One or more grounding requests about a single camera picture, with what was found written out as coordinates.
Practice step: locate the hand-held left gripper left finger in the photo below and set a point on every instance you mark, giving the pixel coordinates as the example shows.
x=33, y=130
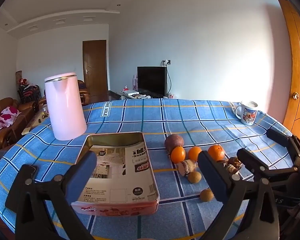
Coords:
x=82, y=177

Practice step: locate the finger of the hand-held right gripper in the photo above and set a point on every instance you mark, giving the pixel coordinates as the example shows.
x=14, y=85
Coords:
x=277, y=136
x=250, y=161

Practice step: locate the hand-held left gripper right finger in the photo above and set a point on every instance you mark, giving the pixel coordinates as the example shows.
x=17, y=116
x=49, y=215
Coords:
x=215, y=180

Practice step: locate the bumpy orange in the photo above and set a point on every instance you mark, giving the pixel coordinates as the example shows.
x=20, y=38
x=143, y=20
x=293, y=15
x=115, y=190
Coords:
x=215, y=152

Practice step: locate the small orange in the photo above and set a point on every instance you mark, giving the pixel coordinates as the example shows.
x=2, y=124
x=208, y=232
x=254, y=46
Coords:
x=178, y=154
x=194, y=153

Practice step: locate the rectangular metal tin box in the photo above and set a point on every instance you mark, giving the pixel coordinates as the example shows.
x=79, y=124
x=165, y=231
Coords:
x=115, y=208

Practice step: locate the dark wrinkled brown fruit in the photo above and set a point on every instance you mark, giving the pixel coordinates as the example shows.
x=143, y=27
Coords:
x=221, y=163
x=236, y=161

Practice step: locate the brown longan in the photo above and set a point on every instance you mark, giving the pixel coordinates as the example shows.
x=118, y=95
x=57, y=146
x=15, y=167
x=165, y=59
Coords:
x=194, y=177
x=206, y=195

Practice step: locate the striped beige brown fruit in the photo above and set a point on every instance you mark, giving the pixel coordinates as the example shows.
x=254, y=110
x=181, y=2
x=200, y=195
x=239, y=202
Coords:
x=186, y=167
x=232, y=170

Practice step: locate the white cartoon print mug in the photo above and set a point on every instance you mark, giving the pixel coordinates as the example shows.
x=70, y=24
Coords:
x=248, y=115

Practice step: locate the printed paper sheet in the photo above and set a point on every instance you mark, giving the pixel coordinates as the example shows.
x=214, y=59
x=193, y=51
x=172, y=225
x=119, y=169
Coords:
x=120, y=175

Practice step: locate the purple brown passion fruit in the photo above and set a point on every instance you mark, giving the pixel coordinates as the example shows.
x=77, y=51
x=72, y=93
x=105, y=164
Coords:
x=173, y=142

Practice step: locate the light wooden door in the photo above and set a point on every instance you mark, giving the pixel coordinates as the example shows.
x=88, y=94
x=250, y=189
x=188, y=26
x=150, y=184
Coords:
x=297, y=67

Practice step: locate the low wooden coffee table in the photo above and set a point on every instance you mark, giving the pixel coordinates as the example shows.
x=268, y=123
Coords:
x=36, y=120

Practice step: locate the pink electric kettle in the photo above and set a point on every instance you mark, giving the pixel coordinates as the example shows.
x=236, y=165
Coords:
x=65, y=105

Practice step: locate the brown leather armchair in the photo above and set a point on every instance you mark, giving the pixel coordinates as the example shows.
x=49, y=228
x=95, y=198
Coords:
x=82, y=92

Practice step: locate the blue plaid tablecloth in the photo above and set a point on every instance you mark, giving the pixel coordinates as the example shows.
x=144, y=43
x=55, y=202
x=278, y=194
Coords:
x=152, y=120

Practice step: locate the brown leather sofa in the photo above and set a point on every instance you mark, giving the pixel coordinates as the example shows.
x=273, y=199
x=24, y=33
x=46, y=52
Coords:
x=22, y=110

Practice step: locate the white flat box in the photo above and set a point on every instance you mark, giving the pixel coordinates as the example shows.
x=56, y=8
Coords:
x=130, y=93

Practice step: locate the red floral pillow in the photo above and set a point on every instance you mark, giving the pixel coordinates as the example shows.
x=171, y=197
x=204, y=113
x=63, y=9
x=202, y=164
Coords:
x=6, y=116

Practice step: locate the stack of dark chairs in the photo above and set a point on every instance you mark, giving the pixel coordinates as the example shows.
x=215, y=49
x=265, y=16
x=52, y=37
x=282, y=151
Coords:
x=30, y=93

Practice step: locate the dark brown room door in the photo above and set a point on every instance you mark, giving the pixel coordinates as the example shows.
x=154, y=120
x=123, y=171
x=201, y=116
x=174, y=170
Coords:
x=96, y=72

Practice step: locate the black television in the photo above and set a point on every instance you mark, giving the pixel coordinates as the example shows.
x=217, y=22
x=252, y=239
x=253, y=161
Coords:
x=152, y=81

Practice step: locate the tall woven basket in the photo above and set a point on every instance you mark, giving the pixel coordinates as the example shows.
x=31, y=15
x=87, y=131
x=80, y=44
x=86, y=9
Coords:
x=18, y=77

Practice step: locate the white wall socket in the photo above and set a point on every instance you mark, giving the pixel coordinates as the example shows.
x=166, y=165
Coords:
x=166, y=62

